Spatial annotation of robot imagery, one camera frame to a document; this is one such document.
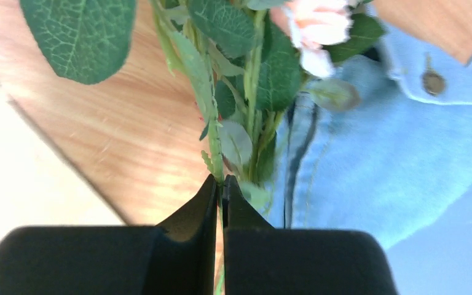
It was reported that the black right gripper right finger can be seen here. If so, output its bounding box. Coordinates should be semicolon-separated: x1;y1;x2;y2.
222;176;397;295

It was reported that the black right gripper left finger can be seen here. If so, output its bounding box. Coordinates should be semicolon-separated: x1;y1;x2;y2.
0;176;218;294

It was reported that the peach green wrapping paper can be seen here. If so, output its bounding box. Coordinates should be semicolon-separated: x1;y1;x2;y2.
0;86;122;241

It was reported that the single pink fake rose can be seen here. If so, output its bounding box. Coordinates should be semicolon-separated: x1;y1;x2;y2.
19;0;387;295

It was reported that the light blue denim cloth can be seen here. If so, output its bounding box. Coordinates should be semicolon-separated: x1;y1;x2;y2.
260;23;472;248

